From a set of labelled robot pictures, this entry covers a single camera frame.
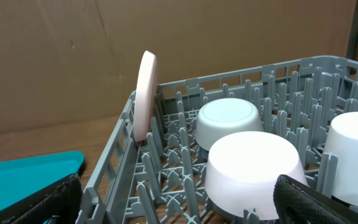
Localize grey dish rack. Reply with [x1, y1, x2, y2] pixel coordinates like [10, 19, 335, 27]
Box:
[77, 56, 358, 223]

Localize pale green cup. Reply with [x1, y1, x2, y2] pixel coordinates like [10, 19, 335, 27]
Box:
[324, 112, 358, 205]

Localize grey small plate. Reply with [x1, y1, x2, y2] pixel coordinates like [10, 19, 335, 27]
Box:
[195, 98, 263, 151]

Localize pink bowl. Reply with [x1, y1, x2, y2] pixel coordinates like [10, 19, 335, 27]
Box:
[204, 131, 307, 220]

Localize teal serving tray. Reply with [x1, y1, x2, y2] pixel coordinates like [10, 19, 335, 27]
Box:
[0, 151, 85, 211]

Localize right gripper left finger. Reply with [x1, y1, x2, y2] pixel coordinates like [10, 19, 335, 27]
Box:
[0, 174, 83, 224]

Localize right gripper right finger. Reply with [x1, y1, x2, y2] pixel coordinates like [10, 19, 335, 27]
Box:
[273, 175, 358, 224]

